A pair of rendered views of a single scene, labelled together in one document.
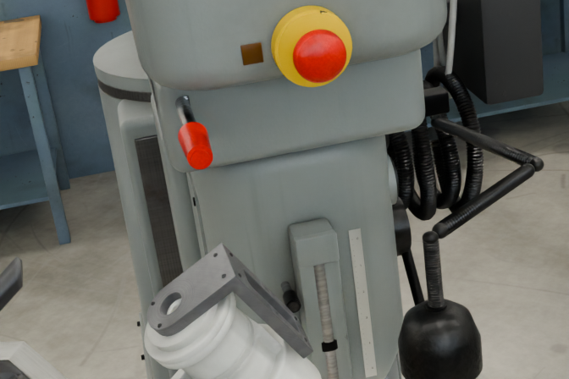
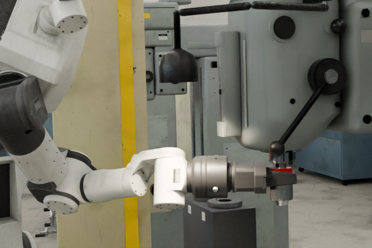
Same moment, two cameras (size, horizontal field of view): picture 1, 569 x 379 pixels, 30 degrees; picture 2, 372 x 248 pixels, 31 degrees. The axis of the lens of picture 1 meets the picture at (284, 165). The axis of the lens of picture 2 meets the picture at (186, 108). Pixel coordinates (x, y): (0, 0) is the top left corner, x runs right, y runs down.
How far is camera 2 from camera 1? 1.59 m
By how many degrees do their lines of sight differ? 82
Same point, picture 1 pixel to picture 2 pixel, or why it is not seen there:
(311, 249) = (216, 37)
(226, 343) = not seen: outside the picture
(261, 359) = not seen: outside the picture
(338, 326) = (221, 82)
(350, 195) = (243, 21)
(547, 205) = not seen: outside the picture
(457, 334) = (164, 57)
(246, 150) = not seen: outside the picture
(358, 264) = (244, 60)
